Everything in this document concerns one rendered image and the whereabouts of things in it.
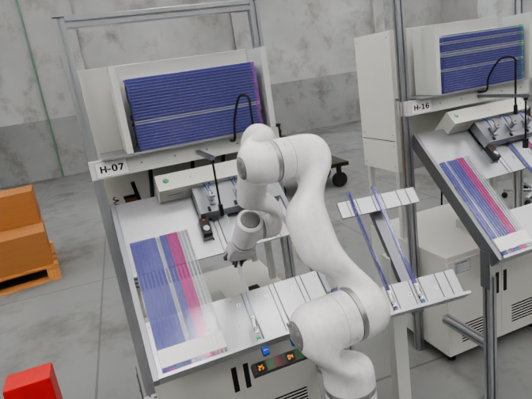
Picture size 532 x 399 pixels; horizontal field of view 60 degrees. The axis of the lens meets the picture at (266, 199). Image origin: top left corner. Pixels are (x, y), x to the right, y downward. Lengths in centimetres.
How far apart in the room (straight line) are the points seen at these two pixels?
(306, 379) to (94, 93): 153
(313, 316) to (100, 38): 1067
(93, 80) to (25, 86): 949
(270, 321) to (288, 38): 1080
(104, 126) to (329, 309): 131
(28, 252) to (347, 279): 405
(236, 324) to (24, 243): 337
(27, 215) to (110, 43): 682
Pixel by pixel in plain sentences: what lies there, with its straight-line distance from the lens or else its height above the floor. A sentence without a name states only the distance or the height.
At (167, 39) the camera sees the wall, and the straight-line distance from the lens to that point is 1147.
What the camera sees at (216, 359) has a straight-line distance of 163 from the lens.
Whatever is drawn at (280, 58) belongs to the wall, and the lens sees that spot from 1206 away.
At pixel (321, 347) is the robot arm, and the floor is 106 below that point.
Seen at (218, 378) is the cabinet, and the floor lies 43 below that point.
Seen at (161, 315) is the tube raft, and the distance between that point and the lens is 168.
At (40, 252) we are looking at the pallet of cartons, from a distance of 484.
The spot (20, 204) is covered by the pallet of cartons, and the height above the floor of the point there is 71.
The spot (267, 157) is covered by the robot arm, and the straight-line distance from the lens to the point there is 103.
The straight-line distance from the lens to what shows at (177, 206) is 191.
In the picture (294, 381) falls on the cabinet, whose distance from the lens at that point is 222.
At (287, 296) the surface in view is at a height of 80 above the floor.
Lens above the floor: 161
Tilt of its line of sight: 15 degrees down
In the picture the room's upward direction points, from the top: 8 degrees counter-clockwise
